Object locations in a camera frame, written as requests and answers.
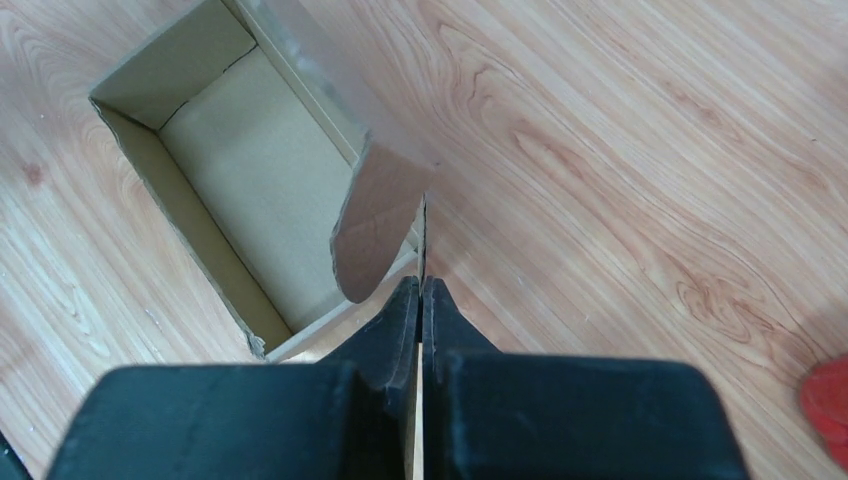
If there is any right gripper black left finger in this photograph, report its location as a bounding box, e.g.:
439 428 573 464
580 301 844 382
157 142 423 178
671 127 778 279
48 276 420 479

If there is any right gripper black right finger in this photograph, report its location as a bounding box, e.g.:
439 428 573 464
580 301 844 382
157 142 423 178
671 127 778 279
421 277 750 479

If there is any cardboard sheet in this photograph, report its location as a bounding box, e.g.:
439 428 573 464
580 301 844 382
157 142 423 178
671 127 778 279
90 1 440 361

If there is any red toy pepper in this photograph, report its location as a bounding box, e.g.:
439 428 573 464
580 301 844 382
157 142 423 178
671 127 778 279
799 355 847 471

